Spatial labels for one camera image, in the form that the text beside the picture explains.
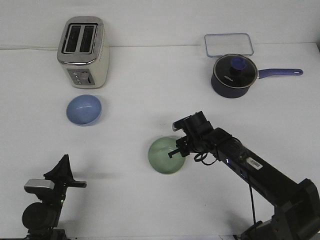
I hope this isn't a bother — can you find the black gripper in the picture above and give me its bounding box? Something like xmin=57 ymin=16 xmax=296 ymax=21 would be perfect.
xmin=168 ymin=131 xmax=215 ymax=158
xmin=43 ymin=154 xmax=87 ymax=200

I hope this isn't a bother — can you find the green bowl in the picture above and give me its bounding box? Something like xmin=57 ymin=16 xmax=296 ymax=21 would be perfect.
xmin=148 ymin=136 xmax=186 ymax=175

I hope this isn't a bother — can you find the blue bowl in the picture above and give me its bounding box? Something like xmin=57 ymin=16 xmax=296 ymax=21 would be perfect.
xmin=65 ymin=94 xmax=102 ymax=127

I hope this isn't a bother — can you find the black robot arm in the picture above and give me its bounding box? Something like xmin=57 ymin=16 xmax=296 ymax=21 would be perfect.
xmin=21 ymin=154 xmax=87 ymax=240
xmin=172 ymin=123 xmax=320 ymax=240

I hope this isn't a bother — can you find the dark blue saucepan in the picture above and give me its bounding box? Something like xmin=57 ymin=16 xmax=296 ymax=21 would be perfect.
xmin=211 ymin=68 xmax=304 ymax=99

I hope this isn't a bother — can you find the glass pot lid blue knob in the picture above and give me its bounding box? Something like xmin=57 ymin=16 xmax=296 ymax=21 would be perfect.
xmin=213 ymin=54 xmax=258 ymax=89

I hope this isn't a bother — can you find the clear plastic container lid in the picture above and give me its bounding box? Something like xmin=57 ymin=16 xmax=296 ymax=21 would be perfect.
xmin=204 ymin=33 xmax=254 ymax=58

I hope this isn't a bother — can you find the silver two-slot toaster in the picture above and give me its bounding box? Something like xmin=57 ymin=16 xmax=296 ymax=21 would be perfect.
xmin=57 ymin=16 xmax=110 ymax=89

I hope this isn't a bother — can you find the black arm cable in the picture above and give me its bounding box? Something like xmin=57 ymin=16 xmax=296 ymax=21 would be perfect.
xmin=193 ymin=151 xmax=258 ymax=226

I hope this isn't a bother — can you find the white toaster power cord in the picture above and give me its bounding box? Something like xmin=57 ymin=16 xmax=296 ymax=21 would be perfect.
xmin=0 ymin=44 xmax=61 ymax=52

